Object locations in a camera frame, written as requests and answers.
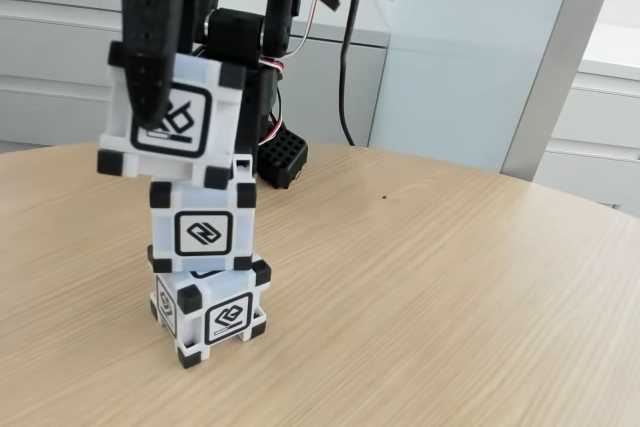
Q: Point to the white cube crossed XB symbol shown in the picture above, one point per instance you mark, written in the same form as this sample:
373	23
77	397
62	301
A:
200	112

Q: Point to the white cube N-shaped symbol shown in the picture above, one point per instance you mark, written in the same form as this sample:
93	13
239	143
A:
202	234

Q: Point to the long white cabinet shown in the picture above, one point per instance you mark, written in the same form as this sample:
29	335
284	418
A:
50	62

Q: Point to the white cube G-shaped symbol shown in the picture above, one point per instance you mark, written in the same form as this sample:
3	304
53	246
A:
227	319

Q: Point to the white drawer cabinet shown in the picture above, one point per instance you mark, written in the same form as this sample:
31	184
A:
600	122

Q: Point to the grey metal post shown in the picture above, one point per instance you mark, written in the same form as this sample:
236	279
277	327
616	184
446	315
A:
560	72

